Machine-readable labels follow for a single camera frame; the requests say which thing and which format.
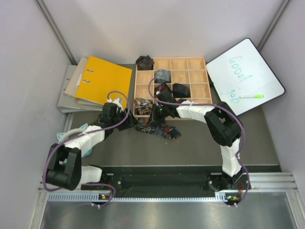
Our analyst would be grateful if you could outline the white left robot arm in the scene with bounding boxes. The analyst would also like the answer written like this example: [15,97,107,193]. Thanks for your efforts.
[42,101,135,191]

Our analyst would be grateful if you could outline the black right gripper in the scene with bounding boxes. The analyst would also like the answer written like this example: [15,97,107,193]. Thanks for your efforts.
[147,104,170,127]

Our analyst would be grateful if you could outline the small whiteboard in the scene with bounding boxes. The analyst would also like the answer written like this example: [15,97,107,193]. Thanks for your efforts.
[206,38,285,115]

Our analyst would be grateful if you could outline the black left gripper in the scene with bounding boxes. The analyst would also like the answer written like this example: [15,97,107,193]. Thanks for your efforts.
[111,107,139,131]

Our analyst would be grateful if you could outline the wooden grid organizer box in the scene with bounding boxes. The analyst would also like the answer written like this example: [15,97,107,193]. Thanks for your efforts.
[133,56,213,118]

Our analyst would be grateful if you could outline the dark maroon rolled tie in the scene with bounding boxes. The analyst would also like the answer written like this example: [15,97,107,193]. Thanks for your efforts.
[135,55,154,71]

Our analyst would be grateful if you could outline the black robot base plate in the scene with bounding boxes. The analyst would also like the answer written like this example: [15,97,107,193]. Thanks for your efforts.
[80,173,253,194]

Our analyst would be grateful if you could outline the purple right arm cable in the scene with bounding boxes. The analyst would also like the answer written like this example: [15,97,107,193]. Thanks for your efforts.
[148,77,251,208]

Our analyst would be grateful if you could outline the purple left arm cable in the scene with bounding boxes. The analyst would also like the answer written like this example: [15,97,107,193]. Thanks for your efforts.
[42,90,131,208]

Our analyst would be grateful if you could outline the orange floral rolled tie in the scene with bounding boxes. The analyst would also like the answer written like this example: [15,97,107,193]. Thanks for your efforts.
[134,98,153,115]

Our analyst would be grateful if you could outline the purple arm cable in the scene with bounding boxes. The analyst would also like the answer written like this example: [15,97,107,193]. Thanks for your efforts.
[148,77,251,208]
[42,90,131,208]

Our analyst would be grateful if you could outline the red black rolled tie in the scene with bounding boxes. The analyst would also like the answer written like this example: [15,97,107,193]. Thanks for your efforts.
[154,83,172,95]

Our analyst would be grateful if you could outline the yellow ring binder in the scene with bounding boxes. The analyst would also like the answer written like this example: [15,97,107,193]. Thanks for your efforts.
[75,56,132,106]

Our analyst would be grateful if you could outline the navy floral long tie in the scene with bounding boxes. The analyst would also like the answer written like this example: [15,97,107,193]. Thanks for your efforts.
[136,117,182,140]

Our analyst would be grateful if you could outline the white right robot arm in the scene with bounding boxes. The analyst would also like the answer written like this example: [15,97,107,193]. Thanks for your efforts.
[151,90,242,189]

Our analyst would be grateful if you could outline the grey patterned rolled tie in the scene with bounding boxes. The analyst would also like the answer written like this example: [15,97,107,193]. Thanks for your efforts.
[154,69,171,83]

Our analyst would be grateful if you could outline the dark blue rolled tie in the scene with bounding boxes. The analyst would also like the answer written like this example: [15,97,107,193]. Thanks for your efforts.
[172,83,191,98]

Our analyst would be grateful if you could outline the teal cat-ear headphones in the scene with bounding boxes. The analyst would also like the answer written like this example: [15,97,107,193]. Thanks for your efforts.
[57,124,92,158]

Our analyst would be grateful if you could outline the grey slotted cable duct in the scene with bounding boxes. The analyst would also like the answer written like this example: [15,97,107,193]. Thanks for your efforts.
[47,189,243,203]

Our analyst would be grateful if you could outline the green marker pen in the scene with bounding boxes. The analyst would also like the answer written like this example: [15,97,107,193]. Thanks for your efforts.
[239,94,264,99]

